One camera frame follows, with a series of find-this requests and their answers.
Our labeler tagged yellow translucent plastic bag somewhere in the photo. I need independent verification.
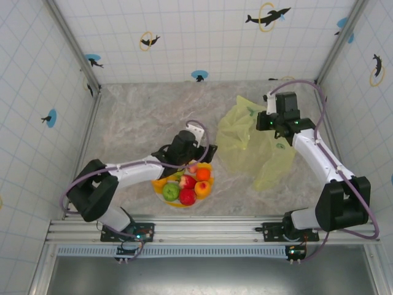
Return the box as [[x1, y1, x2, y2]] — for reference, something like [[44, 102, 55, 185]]
[[216, 95, 296, 192]]

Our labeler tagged green apple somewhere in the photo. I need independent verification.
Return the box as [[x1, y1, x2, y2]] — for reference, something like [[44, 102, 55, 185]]
[[161, 183, 181, 202]]

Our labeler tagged yellow red peach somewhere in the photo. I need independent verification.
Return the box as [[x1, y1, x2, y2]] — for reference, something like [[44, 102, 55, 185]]
[[194, 180, 212, 197]]

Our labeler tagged pink-red apple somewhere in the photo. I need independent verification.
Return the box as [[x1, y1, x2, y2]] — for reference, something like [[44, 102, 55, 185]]
[[179, 174, 197, 190]]

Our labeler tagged yellow orange mango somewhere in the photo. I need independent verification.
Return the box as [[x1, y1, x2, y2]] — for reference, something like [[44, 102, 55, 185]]
[[152, 178, 168, 194]]

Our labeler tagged red apple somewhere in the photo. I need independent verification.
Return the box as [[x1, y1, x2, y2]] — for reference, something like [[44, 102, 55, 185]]
[[179, 188, 197, 206]]

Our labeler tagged white round plate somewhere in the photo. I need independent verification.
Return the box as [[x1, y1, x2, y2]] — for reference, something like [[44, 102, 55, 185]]
[[151, 159, 216, 209]]

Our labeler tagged marble pattern table cover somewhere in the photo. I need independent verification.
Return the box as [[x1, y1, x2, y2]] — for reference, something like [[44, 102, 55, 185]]
[[66, 81, 374, 218]]

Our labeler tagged penguin blue circle sticker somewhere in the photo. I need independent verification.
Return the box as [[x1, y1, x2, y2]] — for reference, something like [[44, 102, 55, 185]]
[[190, 69, 209, 83]]

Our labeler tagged small circuit board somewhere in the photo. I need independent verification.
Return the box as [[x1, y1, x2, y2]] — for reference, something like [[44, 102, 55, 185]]
[[285, 244, 308, 258], [115, 239, 145, 256]]

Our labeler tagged fish blue circle sticker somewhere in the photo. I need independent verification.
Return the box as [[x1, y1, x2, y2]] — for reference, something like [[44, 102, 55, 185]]
[[41, 109, 58, 128], [84, 53, 104, 69]]

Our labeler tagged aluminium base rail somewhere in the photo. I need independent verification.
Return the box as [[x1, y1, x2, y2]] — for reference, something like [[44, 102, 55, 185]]
[[45, 218, 381, 244]]

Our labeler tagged aluminium corner post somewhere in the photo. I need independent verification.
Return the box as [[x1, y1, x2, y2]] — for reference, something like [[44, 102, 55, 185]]
[[315, 0, 369, 84], [45, 0, 103, 90]]

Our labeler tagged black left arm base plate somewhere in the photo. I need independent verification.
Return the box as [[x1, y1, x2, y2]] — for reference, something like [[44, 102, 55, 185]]
[[100, 221, 156, 243]]

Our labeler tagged white slotted cable duct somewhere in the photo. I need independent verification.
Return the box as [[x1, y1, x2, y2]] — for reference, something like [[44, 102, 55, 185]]
[[56, 245, 291, 258]]

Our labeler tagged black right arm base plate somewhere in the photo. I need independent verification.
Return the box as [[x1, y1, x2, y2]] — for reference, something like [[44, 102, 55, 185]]
[[254, 221, 320, 243]]

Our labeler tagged seahorse yellow ring sticker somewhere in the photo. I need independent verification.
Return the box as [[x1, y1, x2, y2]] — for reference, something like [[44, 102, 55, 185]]
[[369, 53, 386, 87]]

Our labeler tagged blue patch wall sticker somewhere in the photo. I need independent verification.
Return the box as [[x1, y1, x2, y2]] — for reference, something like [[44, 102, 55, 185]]
[[334, 17, 356, 44]]

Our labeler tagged seal yellow ring sticker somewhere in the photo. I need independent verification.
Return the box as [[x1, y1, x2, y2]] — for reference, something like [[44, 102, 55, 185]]
[[82, 76, 95, 98]]

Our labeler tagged dolphin yellow ring sticker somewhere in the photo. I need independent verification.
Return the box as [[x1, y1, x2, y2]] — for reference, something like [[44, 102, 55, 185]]
[[139, 30, 161, 52]]

